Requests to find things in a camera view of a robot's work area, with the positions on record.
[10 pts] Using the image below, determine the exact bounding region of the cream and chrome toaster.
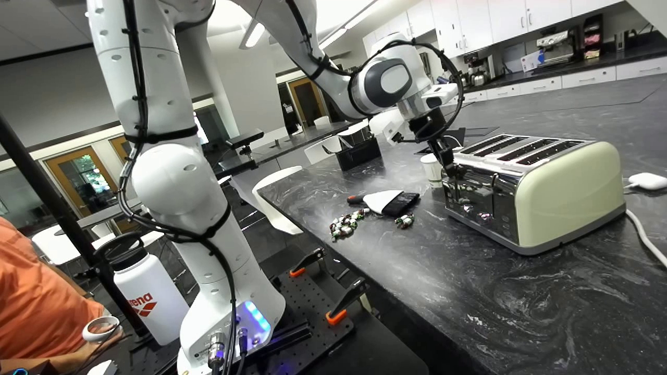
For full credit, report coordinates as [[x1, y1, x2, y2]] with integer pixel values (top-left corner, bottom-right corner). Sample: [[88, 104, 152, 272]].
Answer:
[[442, 134, 627, 256]]

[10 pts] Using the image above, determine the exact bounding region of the white paper cup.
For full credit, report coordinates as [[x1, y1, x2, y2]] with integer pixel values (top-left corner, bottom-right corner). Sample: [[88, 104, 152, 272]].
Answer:
[[420, 153, 444, 189]]

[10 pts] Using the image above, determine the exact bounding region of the coffee maker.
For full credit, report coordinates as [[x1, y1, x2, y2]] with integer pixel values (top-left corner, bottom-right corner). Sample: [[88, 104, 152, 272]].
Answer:
[[463, 51, 493, 88]]

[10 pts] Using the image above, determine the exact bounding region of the black box holder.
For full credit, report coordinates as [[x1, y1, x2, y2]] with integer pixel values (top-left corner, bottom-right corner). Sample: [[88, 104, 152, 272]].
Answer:
[[336, 125, 382, 172]]

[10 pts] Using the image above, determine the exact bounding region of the white chair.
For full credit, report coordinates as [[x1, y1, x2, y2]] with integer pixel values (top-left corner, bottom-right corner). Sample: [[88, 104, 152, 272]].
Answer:
[[252, 165, 304, 235], [303, 136, 342, 165]]

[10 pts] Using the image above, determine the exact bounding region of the dark long table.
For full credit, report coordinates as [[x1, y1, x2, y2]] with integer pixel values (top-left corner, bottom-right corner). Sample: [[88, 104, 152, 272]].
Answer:
[[213, 120, 361, 179]]

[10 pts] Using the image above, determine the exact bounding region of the espresso machine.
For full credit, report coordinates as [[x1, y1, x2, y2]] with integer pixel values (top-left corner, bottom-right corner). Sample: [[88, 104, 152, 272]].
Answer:
[[536, 30, 582, 68]]

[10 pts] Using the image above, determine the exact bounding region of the row of white drawers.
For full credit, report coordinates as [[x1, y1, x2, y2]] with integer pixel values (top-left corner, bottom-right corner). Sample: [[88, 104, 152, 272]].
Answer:
[[461, 55, 667, 103]]

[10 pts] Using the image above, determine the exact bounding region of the black and orange clamp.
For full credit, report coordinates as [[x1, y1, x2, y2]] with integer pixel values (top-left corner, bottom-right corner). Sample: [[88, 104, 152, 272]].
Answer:
[[289, 247, 327, 278], [325, 277, 370, 327]]

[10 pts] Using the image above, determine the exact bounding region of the black shelf with packets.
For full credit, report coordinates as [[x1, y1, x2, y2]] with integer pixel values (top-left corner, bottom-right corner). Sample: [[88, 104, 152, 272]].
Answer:
[[582, 14, 604, 61]]

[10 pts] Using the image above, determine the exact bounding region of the ceiling light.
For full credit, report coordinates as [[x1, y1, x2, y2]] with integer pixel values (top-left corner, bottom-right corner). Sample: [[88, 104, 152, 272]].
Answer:
[[239, 20, 267, 51]]

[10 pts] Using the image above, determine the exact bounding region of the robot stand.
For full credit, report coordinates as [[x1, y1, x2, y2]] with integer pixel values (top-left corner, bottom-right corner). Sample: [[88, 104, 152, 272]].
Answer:
[[99, 249, 429, 375]]

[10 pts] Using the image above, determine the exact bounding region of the white power adapter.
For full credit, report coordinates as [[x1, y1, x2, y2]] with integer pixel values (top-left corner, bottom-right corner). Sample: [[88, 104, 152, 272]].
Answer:
[[627, 172, 667, 191]]

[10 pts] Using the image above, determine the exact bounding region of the white water bottle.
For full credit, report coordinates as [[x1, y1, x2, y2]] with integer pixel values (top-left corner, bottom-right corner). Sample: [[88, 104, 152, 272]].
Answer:
[[106, 232, 191, 346]]

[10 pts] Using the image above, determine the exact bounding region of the wooden double door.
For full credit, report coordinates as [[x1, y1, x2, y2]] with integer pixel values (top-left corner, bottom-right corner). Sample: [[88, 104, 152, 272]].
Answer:
[[44, 135, 132, 219]]

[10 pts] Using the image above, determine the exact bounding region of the hand controller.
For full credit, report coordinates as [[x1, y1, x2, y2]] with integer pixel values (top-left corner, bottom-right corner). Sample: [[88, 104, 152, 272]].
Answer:
[[82, 316, 122, 343]]

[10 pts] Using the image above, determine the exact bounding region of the round white table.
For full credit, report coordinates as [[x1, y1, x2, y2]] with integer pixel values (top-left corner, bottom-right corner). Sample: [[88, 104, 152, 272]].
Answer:
[[31, 224, 165, 267]]

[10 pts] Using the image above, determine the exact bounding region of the person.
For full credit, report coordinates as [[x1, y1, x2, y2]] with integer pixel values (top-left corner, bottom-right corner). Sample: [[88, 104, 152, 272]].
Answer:
[[0, 216, 126, 375]]

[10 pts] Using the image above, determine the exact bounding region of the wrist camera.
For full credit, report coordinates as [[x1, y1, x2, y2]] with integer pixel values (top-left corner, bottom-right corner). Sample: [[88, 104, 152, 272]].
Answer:
[[383, 108, 412, 145]]

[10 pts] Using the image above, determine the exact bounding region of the row of white wall cabinets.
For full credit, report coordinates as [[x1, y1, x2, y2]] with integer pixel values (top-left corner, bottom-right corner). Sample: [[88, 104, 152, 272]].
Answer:
[[362, 0, 626, 59]]

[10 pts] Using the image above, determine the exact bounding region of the camera on mount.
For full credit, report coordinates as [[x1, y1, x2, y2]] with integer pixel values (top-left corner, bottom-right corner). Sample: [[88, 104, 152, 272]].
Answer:
[[224, 129, 265, 173]]

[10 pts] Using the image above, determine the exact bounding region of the white cable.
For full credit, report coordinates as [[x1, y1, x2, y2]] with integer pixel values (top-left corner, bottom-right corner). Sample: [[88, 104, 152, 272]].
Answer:
[[625, 208, 667, 269]]

